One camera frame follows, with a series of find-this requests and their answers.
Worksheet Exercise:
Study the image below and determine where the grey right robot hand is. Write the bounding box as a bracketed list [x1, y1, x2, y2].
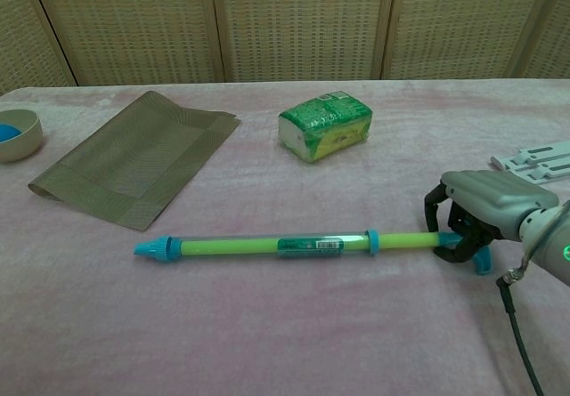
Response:
[422, 169, 560, 264]

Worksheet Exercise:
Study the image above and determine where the white plastic folding stand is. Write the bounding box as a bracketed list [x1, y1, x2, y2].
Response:
[490, 140, 570, 186]

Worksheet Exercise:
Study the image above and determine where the green tissue pack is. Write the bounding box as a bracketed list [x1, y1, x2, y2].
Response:
[278, 91, 373, 164]

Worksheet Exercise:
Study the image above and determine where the pink fleece table cloth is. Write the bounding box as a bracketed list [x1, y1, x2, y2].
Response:
[0, 77, 570, 396]

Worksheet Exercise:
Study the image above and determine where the woven bamboo folding screen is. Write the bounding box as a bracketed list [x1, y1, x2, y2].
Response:
[0, 0, 570, 97]

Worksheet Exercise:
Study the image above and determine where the brown woven placemat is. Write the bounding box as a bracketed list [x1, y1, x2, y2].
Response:
[27, 90, 242, 231]

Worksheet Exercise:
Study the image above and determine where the beige bowl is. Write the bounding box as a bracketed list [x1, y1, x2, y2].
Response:
[0, 109, 45, 164]

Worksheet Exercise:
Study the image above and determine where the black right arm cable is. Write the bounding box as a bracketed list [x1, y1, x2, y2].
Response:
[496, 202, 570, 396]

